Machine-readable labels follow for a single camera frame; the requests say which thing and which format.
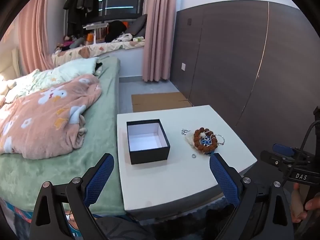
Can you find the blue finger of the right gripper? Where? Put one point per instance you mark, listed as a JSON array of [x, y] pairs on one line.
[[284, 150]]

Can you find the black square jewelry box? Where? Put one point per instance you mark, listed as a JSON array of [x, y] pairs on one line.
[[147, 141]]

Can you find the hanging dark clothes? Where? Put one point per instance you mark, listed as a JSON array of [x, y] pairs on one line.
[[80, 13]]

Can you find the flattened cardboard sheet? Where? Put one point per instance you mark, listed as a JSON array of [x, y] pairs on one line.
[[158, 101]]

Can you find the white wall socket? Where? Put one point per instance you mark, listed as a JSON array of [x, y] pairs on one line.
[[183, 66]]

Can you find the white bedside table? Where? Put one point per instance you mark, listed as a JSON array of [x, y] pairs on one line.
[[184, 179]]

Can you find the pink curtain left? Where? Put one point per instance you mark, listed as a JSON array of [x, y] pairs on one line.
[[33, 37]]

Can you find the pink duck blanket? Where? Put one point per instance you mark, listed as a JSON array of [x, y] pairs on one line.
[[51, 122]]

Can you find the green bed sheet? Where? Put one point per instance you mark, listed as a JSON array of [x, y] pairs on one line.
[[21, 179]]

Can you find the right human hand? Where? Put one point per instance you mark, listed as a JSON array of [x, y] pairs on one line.
[[299, 209]]

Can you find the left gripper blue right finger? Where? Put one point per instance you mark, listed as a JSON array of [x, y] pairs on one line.
[[227, 178]]

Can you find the pink curtain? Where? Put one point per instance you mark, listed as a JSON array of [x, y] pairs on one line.
[[33, 37], [159, 39]]

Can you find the pink curtain right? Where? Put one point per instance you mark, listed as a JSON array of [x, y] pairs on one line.
[[159, 39]]

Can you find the silver stud earrings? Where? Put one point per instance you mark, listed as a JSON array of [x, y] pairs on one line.
[[184, 131]]

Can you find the light green pillow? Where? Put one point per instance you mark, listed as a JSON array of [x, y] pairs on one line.
[[61, 74]]

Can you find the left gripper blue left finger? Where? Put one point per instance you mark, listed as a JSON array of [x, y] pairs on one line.
[[95, 179]]

